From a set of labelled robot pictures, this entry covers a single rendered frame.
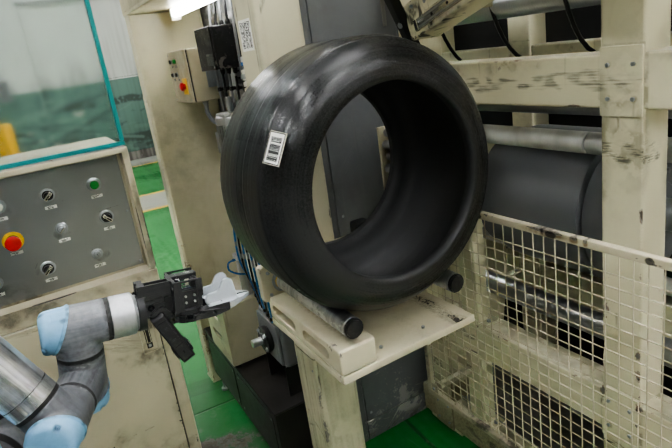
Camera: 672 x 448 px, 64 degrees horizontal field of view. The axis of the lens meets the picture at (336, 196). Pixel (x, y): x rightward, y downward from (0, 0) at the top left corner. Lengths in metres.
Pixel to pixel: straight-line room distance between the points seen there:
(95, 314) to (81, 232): 0.71
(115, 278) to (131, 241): 0.12
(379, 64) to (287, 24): 0.40
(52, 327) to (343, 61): 0.67
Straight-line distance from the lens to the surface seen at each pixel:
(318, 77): 0.99
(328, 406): 1.68
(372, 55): 1.03
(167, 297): 1.04
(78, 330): 1.01
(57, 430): 0.93
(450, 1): 1.35
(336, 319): 1.15
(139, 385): 1.84
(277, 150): 0.94
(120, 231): 1.71
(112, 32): 10.18
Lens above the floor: 1.46
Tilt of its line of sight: 16 degrees down
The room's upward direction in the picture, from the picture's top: 8 degrees counter-clockwise
